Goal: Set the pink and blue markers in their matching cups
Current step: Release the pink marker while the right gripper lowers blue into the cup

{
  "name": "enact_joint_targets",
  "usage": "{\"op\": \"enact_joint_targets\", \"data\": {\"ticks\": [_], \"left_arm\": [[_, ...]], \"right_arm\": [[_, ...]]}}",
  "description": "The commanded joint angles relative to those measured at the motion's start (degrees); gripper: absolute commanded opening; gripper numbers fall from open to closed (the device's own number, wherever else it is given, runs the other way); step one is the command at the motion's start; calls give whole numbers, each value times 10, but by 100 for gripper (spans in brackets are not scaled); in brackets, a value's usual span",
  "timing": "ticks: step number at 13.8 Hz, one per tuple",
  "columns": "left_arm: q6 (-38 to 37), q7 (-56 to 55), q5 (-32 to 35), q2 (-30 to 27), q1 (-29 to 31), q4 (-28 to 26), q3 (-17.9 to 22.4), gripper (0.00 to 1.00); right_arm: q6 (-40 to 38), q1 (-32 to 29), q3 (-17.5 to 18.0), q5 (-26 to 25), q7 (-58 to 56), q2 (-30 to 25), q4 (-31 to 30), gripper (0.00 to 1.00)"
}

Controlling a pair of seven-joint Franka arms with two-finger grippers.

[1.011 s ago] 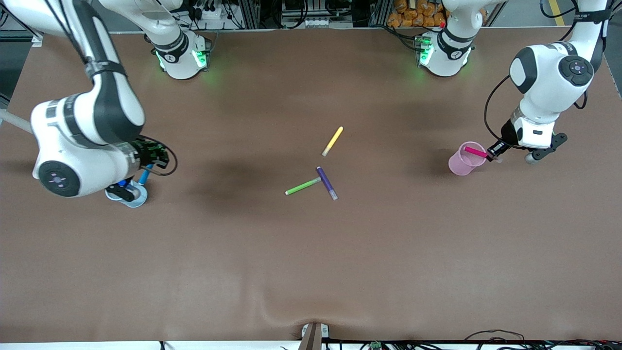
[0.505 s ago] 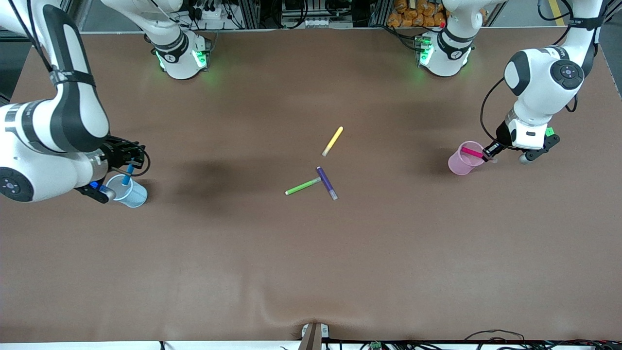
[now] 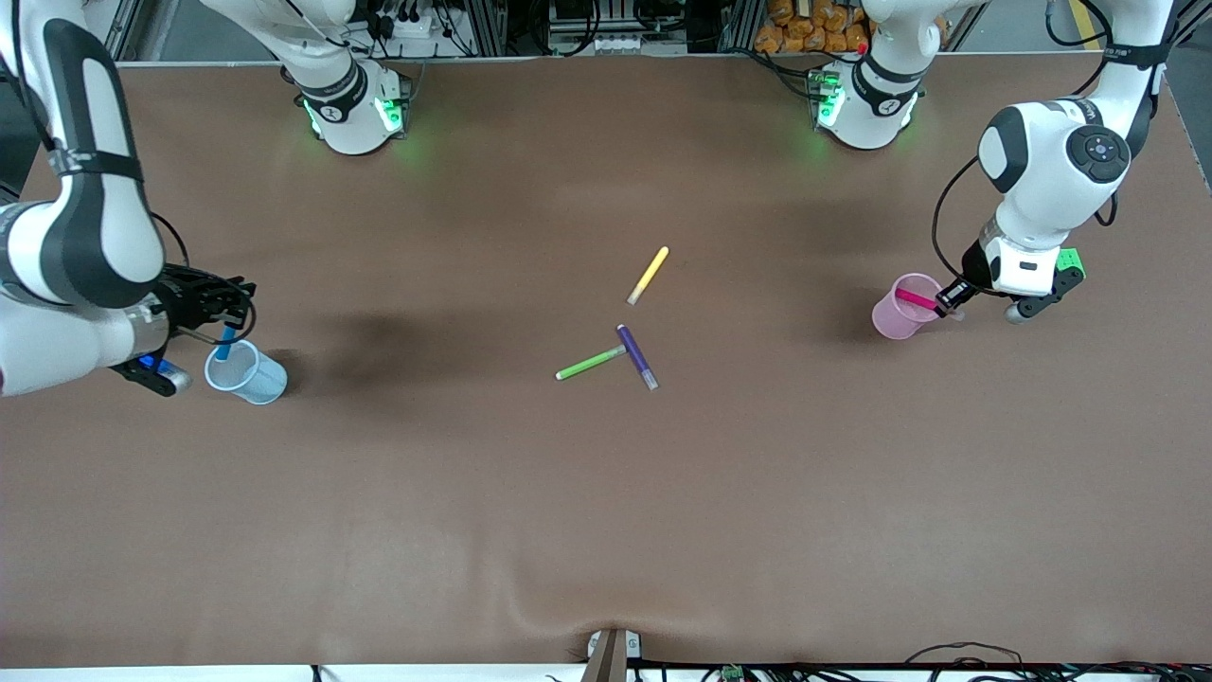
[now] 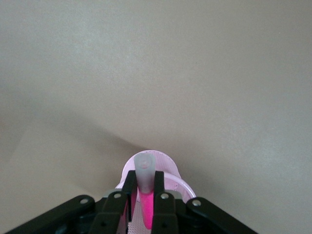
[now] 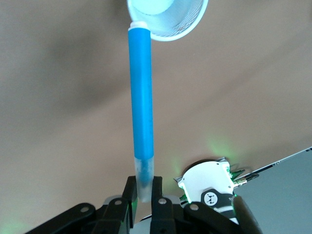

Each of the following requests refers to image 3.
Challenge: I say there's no purple marker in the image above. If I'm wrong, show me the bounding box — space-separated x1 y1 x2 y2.
616 324 659 391

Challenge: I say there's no pink plastic cup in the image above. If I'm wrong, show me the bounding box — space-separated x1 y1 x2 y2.
871 273 947 341

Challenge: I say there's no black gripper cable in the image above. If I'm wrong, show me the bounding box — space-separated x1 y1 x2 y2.
932 155 987 278
150 212 258 348

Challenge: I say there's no orange snack bag pile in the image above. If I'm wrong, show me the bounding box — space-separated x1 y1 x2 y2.
755 0 873 55

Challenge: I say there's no pink marker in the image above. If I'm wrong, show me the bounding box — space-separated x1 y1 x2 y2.
896 288 966 322

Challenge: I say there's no yellow marker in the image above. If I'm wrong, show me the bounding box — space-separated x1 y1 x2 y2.
627 246 670 306

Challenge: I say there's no green marker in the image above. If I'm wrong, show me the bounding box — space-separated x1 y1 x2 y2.
555 345 628 382

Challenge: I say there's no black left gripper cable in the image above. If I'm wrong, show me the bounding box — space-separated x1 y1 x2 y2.
932 155 987 278

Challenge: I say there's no black table edge cable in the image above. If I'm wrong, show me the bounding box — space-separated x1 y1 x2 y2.
904 642 1025 666

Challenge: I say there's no blue plastic cup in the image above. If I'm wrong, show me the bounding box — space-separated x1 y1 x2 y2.
205 339 289 405

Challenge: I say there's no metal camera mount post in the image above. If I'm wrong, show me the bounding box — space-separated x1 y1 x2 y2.
581 627 643 682

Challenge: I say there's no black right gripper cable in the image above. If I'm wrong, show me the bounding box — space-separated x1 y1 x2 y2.
150 212 258 348

